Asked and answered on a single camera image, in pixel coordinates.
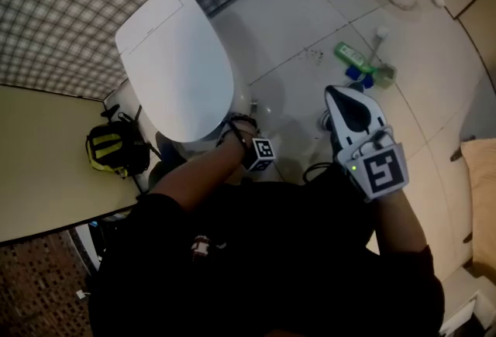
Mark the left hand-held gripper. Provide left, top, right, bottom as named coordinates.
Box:
left=241, top=137, right=277, bottom=173

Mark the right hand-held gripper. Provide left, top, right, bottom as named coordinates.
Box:
left=324, top=84, right=411, bottom=202

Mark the white smart toilet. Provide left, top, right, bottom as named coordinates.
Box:
left=115, top=0, right=260, bottom=164

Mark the person's left forearm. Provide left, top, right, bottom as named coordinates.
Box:
left=149, top=122, right=259, bottom=212

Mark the person's right forearm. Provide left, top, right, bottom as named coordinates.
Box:
left=367, top=187, right=429, bottom=256

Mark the person's sneaker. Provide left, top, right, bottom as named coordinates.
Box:
left=318, top=112, right=334, bottom=133

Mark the blue plastic bottle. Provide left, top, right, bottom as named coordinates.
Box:
left=345, top=64, right=375, bottom=89

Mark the green brush holder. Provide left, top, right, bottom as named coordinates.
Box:
left=371, top=63, right=398, bottom=90

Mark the green plastic bottle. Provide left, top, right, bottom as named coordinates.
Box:
left=334, top=41, right=377, bottom=75

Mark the person's black shirt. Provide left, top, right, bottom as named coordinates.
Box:
left=88, top=164, right=446, bottom=337

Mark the yellow and black backpack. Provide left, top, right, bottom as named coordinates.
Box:
left=84, top=105, right=162, bottom=180

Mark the beige mat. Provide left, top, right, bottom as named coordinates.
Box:
left=460, top=137, right=496, bottom=274

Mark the black cable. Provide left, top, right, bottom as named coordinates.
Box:
left=301, top=160, right=335, bottom=184

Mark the white long-handled brush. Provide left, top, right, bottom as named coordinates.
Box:
left=370, top=26, right=391, bottom=71

